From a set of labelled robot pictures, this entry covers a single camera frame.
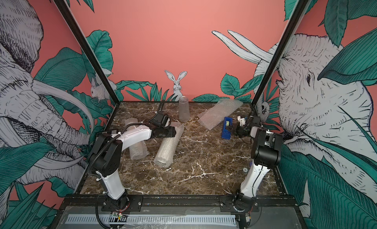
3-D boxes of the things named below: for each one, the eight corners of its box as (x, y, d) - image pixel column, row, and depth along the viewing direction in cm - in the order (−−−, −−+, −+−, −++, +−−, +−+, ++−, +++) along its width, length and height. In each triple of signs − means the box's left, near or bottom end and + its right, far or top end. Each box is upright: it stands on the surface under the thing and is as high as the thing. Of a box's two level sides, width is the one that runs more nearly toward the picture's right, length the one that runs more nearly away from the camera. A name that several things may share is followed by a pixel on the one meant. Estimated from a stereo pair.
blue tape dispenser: (220, 137, 102) (222, 131, 96) (223, 122, 111) (225, 116, 105) (229, 139, 101) (231, 133, 95) (231, 124, 110) (233, 117, 104)
